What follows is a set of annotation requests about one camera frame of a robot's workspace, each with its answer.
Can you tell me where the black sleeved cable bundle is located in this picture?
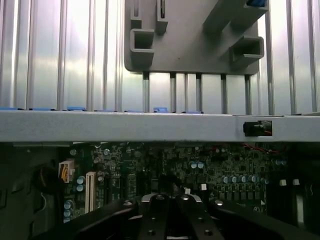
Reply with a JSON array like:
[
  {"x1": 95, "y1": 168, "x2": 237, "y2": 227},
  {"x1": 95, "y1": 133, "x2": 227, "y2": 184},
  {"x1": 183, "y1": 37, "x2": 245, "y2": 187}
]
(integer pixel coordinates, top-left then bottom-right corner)
[{"x1": 31, "y1": 165, "x2": 66, "y2": 201}]

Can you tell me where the white expansion slot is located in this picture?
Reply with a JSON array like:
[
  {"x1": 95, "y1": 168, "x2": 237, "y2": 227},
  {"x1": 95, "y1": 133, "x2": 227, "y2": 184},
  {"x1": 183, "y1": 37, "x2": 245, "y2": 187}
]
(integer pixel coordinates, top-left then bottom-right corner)
[{"x1": 84, "y1": 171, "x2": 97, "y2": 214}]

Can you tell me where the red and black twisted wire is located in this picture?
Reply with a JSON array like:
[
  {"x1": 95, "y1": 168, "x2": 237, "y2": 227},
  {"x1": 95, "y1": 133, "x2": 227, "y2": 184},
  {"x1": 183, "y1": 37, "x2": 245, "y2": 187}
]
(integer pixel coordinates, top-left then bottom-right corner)
[{"x1": 240, "y1": 141, "x2": 274, "y2": 154}]

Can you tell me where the grey PC case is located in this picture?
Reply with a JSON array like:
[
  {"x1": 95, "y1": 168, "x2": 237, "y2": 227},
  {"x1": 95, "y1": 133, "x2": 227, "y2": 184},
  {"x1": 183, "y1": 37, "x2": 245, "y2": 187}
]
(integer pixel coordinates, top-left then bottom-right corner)
[{"x1": 0, "y1": 106, "x2": 320, "y2": 240}]

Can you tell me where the green motherboard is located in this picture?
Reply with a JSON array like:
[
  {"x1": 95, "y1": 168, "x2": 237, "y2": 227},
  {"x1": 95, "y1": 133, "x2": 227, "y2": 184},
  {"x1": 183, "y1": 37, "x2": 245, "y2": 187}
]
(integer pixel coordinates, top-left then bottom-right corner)
[{"x1": 57, "y1": 141, "x2": 296, "y2": 221}]

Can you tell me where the white power connector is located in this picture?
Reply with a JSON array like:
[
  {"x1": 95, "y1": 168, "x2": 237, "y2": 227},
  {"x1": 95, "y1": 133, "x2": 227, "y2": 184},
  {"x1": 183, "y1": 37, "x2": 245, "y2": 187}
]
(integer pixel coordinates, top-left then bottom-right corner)
[{"x1": 58, "y1": 160, "x2": 76, "y2": 185}]

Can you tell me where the grey plastic parts rack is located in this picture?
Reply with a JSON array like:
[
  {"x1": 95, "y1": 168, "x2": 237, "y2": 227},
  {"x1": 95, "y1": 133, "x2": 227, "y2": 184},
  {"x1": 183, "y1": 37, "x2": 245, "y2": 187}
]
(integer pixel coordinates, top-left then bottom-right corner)
[{"x1": 124, "y1": 0, "x2": 270, "y2": 75}]

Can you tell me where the black chassis switch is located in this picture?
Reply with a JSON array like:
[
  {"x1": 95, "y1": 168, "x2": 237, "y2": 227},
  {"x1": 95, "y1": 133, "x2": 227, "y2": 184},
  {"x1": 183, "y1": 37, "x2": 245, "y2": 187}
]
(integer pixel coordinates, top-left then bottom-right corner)
[{"x1": 242, "y1": 120, "x2": 274, "y2": 138}]

